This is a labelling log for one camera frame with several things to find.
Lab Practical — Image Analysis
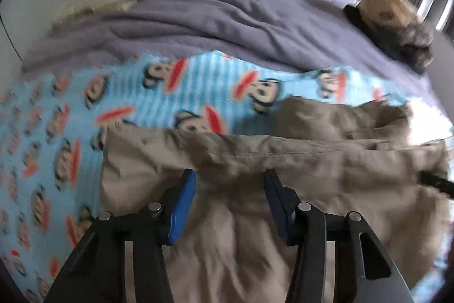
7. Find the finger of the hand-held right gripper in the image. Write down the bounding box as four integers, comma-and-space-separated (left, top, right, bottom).
419, 172, 454, 199

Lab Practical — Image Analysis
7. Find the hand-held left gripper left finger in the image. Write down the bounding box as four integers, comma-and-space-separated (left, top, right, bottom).
44, 169, 197, 303

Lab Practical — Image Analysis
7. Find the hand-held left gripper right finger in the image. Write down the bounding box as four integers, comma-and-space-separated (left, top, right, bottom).
263, 169, 415, 303

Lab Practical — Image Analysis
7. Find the beige puffer jacket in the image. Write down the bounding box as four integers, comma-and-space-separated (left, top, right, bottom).
99, 95, 454, 303

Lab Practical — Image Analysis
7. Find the grey furry garment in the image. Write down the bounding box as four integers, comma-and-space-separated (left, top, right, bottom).
390, 22, 435, 66

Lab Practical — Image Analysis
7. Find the blue monkey printed blanket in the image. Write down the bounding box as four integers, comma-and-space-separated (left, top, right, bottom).
0, 51, 451, 303

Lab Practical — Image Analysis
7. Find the black folded garment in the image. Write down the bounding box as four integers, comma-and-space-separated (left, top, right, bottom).
343, 5, 431, 75

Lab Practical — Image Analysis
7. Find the window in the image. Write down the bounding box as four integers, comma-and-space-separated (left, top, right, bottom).
419, 0, 454, 34

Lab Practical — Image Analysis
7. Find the purple duvet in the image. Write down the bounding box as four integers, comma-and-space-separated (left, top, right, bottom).
21, 0, 444, 105

